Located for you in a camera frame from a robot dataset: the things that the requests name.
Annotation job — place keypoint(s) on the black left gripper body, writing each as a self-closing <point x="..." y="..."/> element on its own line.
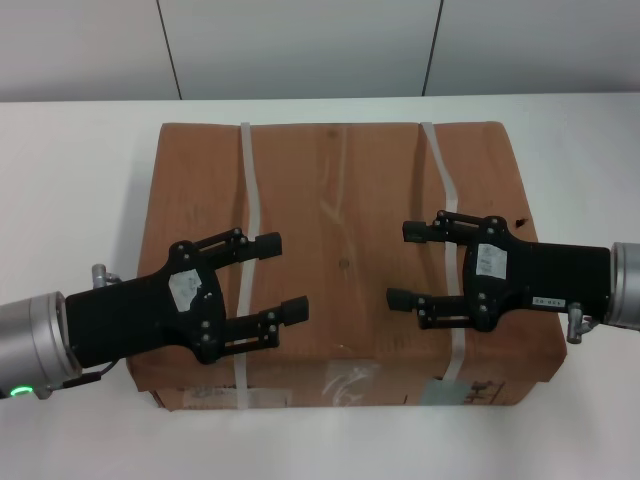
<point x="130" y="315"/>

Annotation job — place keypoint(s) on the brown cardboard box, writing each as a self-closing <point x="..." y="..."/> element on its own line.
<point x="340" y="200"/>

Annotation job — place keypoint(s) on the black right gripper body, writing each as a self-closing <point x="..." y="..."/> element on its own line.
<point x="550" y="275"/>

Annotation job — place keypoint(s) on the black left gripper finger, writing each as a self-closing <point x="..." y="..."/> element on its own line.
<point x="267" y="246"/>
<point x="295" y="310"/>

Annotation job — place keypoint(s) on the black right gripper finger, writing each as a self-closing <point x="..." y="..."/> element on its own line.
<point x="415" y="231"/>
<point x="400" y="300"/>

